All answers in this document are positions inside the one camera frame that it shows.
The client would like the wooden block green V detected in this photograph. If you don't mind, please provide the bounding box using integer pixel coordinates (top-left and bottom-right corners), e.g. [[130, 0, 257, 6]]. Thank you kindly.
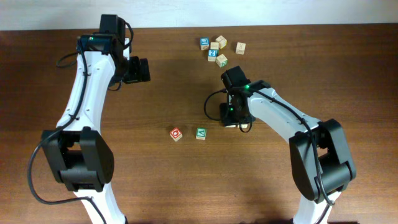
[[195, 127, 207, 140]]

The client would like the wooden block red Q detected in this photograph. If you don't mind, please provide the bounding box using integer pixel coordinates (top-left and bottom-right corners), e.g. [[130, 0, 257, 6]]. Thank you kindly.
[[169, 128, 183, 142]]

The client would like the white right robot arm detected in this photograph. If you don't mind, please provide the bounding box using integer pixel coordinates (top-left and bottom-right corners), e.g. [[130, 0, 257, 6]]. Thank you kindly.
[[220, 67, 356, 223]]

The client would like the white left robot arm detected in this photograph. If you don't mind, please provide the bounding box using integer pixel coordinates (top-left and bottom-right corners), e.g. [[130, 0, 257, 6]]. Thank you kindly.
[[38, 14, 150, 223]]

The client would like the wooden block J green N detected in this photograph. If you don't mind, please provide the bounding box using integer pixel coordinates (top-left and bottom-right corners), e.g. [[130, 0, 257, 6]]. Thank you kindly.
[[216, 54, 228, 68]]

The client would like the wooden block blue 2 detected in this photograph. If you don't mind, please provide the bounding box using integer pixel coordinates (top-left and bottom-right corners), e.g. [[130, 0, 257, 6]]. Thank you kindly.
[[208, 49, 218, 62]]

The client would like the plain wooden block far right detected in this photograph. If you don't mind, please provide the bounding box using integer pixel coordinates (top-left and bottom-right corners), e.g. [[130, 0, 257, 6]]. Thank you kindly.
[[236, 42, 246, 55]]

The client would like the wooden block dark green side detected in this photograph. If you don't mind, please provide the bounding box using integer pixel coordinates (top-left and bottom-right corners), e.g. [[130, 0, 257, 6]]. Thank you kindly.
[[210, 42, 219, 50]]

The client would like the wooden block blue top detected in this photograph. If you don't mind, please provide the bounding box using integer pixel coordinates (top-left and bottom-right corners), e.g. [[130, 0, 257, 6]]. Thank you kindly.
[[200, 37, 210, 50]]

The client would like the wooden block yellow side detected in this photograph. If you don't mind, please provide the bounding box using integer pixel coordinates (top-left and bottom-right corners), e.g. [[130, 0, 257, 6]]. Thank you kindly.
[[215, 35, 228, 49]]

